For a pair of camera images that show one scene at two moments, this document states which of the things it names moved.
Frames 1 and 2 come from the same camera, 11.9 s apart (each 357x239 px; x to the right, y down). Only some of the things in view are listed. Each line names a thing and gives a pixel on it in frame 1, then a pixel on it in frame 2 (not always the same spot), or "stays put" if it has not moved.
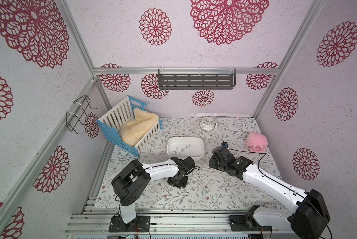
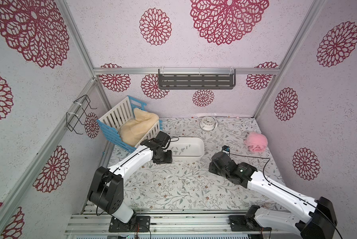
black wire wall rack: (79, 115) stays put
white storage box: (182, 147) stays put
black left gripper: (183, 184) to (169, 159)
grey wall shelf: (197, 81) stays put
